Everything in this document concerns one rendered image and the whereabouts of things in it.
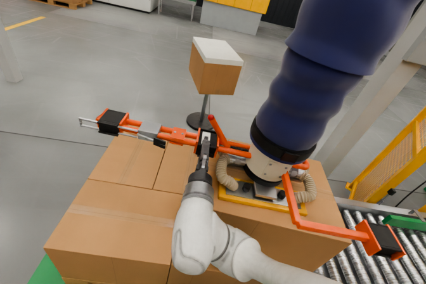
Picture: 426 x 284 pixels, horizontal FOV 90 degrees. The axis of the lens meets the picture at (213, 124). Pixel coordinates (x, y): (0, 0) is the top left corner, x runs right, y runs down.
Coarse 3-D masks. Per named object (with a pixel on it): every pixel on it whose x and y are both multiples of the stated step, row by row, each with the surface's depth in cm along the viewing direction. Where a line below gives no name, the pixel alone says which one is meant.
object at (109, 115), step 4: (104, 112) 76; (108, 112) 77; (112, 112) 77; (116, 112) 78; (120, 112) 78; (100, 116) 74; (104, 116) 74; (108, 116) 75; (112, 116) 75; (116, 116) 76; (120, 116) 76; (124, 116) 77; (128, 116) 79; (104, 120) 73; (108, 120) 73; (112, 120) 74; (116, 120) 74; (120, 120) 75; (124, 120) 76; (120, 124) 73; (124, 124) 77
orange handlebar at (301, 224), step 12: (96, 120) 74; (132, 120) 78; (132, 132) 75; (168, 132) 79; (180, 132) 78; (192, 132) 81; (180, 144) 77; (192, 144) 77; (240, 144) 81; (240, 156) 78; (300, 168) 80; (288, 180) 72; (288, 192) 68; (288, 204) 66; (300, 228) 60; (312, 228) 60; (324, 228) 61; (336, 228) 61; (360, 240) 62
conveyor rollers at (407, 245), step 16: (352, 224) 143; (384, 224) 148; (400, 240) 144; (416, 240) 143; (352, 256) 126; (368, 256) 127; (416, 256) 134; (320, 272) 114; (336, 272) 116; (384, 272) 124; (400, 272) 124; (416, 272) 125
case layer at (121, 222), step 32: (128, 160) 146; (160, 160) 152; (192, 160) 158; (96, 192) 124; (128, 192) 128; (160, 192) 133; (64, 224) 107; (96, 224) 110; (128, 224) 114; (160, 224) 117; (64, 256) 103; (96, 256) 101; (128, 256) 102; (160, 256) 105
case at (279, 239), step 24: (312, 168) 101; (216, 192) 79; (240, 216) 73; (264, 216) 75; (288, 216) 77; (312, 216) 79; (336, 216) 82; (264, 240) 80; (288, 240) 78; (312, 240) 76; (336, 240) 74; (288, 264) 89; (312, 264) 87
